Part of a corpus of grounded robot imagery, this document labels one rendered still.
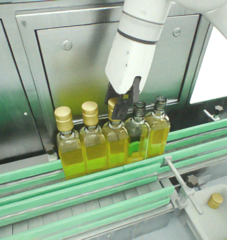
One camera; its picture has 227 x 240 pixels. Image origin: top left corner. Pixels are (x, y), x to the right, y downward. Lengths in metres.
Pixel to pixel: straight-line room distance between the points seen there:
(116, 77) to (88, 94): 0.20
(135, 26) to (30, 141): 0.50
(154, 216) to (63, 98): 0.40
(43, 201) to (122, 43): 0.41
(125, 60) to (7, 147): 0.50
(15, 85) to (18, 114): 0.09
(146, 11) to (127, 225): 0.49
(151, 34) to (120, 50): 0.06
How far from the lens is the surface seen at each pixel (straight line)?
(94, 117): 0.44
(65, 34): 0.50
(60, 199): 0.58
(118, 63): 0.39
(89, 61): 0.53
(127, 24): 0.36
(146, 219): 0.61
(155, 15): 0.36
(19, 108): 0.62
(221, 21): 0.44
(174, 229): 0.75
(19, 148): 0.73
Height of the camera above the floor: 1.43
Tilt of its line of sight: 42 degrees down
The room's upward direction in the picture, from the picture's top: straight up
